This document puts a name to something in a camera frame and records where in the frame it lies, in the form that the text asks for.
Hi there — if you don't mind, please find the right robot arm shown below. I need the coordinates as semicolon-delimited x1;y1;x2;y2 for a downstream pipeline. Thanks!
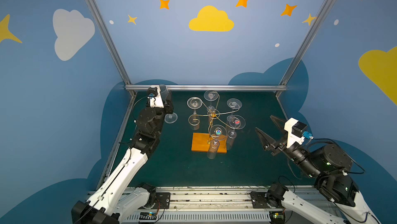
250;115;380;224

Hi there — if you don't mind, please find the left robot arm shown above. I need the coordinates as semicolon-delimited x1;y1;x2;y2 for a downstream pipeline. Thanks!
71;93;173;224

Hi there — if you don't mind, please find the orange wooden rack base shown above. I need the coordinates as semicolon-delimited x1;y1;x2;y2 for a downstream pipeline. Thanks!
191;133;227;154

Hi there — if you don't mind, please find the clear flute glass front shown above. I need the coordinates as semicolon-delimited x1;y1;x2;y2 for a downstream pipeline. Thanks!
207;125;226;159

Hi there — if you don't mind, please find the right green circuit board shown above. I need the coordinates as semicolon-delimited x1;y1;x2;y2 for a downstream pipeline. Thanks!
269;212;286;224

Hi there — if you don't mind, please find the green circuit board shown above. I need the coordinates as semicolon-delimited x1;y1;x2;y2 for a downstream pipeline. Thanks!
269;212;286;224
139;212;157;222

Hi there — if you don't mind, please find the left green circuit board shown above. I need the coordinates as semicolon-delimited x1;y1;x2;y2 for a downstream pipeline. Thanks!
139;212;157;222

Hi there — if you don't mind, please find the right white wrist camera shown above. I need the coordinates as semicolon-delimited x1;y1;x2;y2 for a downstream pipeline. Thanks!
284;118;314;149

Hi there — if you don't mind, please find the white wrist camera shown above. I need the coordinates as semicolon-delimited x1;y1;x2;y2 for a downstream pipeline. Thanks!
147;85;164;108
284;118;314;149

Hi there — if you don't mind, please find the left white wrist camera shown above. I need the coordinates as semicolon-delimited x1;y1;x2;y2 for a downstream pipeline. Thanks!
147;85;164;108

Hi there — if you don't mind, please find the gold wire glass rack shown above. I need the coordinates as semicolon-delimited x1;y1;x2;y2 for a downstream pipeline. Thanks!
197;95;238;133

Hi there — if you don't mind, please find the aluminium mounting rail base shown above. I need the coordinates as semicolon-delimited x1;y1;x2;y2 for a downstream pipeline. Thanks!
122;186;313;224

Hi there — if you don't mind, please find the aluminium frame right post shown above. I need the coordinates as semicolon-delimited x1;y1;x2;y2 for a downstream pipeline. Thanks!
276;0;337;98

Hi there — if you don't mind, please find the aluminium frame post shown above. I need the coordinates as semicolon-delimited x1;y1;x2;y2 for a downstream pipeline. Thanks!
85;0;131;85
276;0;337;98

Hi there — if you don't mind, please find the aluminium frame left post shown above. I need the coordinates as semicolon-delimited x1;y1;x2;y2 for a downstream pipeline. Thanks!
85;0;131;85

